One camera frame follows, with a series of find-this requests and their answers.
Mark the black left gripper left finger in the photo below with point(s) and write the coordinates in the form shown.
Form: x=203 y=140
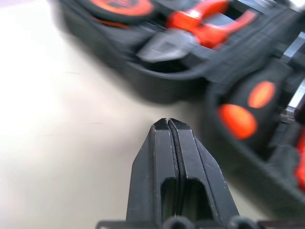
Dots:
x=155 y=171

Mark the black plastic toolbox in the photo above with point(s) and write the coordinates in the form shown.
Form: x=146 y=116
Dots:
x=166 y=88

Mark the black orange tape measure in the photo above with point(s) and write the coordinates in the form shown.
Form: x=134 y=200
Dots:
x=124 y=9

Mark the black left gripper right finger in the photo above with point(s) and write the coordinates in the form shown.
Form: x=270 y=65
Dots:
x=200 y=181

